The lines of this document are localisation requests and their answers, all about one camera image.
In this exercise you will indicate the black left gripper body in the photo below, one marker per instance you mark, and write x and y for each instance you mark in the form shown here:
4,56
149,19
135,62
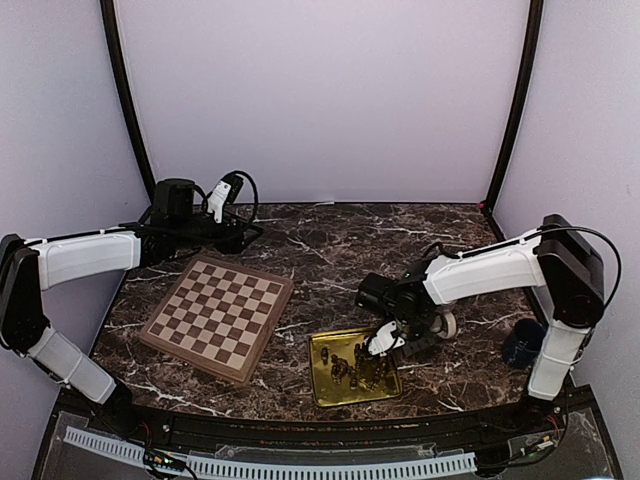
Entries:
187,236

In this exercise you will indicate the left black frame post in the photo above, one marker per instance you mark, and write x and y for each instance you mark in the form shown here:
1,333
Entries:
123,88

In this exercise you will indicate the black front rail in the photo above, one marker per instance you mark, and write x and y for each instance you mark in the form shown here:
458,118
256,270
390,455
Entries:
201,431

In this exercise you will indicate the pile of dark chess pieces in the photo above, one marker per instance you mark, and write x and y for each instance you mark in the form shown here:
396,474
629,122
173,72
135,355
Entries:
366,371

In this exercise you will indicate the black frame post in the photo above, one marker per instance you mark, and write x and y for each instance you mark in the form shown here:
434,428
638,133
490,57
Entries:
123,88
520,94

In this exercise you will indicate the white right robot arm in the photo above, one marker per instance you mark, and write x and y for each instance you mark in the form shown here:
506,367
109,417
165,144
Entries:
554,256

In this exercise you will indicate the wooden chess board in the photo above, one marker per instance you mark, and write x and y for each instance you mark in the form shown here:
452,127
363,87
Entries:
218,317

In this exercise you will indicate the right black frame post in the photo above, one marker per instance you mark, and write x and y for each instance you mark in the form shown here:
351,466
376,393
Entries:
520,94

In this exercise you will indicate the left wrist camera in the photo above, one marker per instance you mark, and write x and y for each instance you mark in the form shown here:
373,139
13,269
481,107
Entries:
225,192

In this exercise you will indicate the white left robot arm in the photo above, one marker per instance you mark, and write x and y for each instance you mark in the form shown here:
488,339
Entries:
31,266

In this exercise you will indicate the gold metal tray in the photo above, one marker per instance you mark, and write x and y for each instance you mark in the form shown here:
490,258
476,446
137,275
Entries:
328,394

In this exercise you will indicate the white slotted cable duct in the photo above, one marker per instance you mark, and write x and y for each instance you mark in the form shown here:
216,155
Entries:
248,463

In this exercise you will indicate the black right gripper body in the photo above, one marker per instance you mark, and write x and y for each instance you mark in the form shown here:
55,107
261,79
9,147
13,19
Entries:
420,325

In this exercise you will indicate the dark blue mug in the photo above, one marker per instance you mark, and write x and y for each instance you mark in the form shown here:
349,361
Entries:
523,344

